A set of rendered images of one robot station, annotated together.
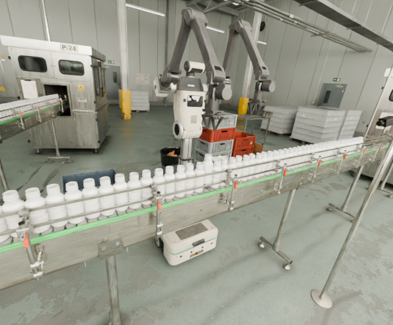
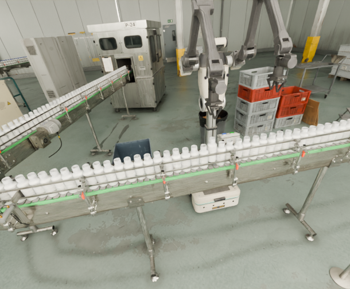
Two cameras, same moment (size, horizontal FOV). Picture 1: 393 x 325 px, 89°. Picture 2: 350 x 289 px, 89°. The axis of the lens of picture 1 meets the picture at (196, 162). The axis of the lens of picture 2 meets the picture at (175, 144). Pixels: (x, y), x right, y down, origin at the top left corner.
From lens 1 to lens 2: 35 cm
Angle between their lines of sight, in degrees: 26
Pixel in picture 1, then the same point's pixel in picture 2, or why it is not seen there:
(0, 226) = (73, 184)
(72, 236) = (110, 193)
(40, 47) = (111, 28)
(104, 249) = (131, 203)
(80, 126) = (142, 89)
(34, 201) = (86, 172)
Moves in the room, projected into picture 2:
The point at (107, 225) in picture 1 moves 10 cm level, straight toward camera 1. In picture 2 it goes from (131, 188) to (128, 201)
